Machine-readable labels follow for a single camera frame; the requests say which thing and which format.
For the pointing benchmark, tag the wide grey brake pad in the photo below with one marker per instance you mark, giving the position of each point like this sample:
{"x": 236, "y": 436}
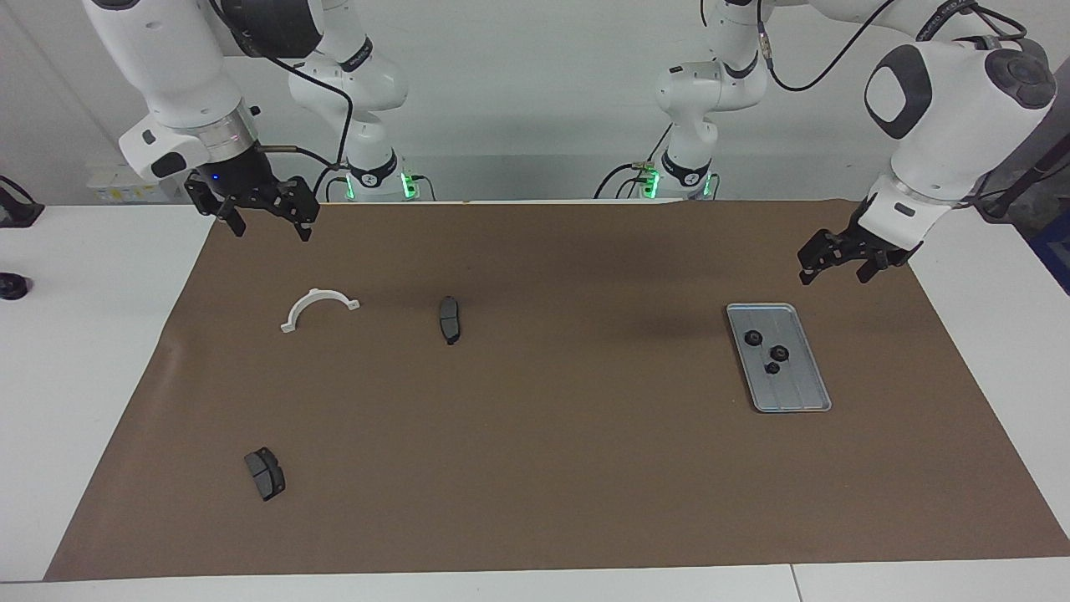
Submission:
{"x": 266, "y": 475}

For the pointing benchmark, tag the white curved plastic bracket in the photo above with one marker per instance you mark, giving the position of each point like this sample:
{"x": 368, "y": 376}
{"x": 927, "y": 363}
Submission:
{"x": 298, "y": 311}

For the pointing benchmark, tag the brown table mat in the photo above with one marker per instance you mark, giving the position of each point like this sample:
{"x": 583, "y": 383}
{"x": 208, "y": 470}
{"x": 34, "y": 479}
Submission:
{"x": 535, "y": 468}

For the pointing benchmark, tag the black round knob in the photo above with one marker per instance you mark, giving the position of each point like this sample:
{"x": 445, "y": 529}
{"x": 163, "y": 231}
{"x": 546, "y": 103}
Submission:
{"x": 12, "y": 288}

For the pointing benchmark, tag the black stand foot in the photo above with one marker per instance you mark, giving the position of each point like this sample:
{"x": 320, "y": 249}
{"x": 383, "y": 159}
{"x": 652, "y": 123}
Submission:
{"x": 999, "y": 205}

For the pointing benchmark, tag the black table clamp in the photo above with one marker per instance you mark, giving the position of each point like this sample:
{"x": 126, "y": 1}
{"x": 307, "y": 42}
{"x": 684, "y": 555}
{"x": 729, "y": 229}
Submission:
{"x": 17, "y": 213}

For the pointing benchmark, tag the blue crate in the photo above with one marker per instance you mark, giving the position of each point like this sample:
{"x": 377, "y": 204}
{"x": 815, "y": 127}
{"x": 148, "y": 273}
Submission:
{"x": 1055, "y": 251}

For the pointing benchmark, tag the silver metal tray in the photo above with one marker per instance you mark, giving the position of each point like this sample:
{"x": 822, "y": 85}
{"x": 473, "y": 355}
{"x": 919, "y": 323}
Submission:
{"x": 802, "y": 393}

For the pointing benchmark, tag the slim curved grey brake pad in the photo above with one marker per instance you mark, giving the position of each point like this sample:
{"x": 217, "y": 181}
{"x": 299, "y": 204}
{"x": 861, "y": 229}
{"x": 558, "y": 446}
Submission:
{"x": 450, "y": 322}

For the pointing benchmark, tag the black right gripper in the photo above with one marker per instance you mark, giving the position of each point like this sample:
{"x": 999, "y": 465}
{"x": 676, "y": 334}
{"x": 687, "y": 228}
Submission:
{"x": 238, "y": 171}

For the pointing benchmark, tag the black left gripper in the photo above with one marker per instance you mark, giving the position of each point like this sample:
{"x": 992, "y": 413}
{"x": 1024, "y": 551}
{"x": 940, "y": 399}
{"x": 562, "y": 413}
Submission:
{"x": 873, "y": 238}

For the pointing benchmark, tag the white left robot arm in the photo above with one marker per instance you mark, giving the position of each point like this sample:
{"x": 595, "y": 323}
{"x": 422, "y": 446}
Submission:
{"x": 961, "y": 109}

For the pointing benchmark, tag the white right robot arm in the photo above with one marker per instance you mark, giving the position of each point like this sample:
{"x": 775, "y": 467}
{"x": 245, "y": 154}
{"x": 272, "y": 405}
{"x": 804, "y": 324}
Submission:
{"x": 167, "y": 58}

